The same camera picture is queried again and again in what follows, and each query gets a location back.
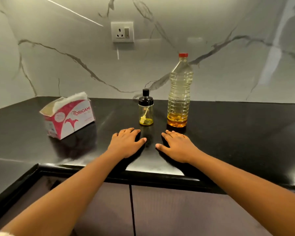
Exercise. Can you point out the red and white tissue box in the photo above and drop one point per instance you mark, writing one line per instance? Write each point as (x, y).
(71, 120)

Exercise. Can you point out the black stone countertop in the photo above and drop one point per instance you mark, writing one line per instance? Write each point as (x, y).
(236, 135)

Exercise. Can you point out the person's left hand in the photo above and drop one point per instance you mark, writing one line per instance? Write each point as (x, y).
(124, 143)

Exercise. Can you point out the person's left forearm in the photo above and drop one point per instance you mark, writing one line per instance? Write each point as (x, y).
(64, 199)

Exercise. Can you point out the person's right forearm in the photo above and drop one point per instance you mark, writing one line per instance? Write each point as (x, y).
(248, 189)

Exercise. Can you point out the brown base cabinet door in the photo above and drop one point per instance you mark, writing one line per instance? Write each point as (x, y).
(108, 213)
(174, 213)

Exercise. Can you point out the yellow silicone brush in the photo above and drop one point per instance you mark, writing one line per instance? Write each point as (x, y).
(143, 119)

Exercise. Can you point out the person's right hand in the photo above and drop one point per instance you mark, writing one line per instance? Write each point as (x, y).
(180, 148)

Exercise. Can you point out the white patterned shirt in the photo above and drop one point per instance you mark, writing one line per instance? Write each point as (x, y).
(0, 234)

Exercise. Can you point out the large clear plastic oil bottle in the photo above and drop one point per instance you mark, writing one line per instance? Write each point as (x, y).
(179, 95)

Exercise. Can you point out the stack of white tissues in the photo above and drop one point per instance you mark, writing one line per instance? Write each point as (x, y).
(68, 100)

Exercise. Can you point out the white wall socket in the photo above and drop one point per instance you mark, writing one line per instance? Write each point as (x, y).
(122, 31)

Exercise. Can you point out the small glass oil bottle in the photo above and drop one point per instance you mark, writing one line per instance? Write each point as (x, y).
(148, 111)

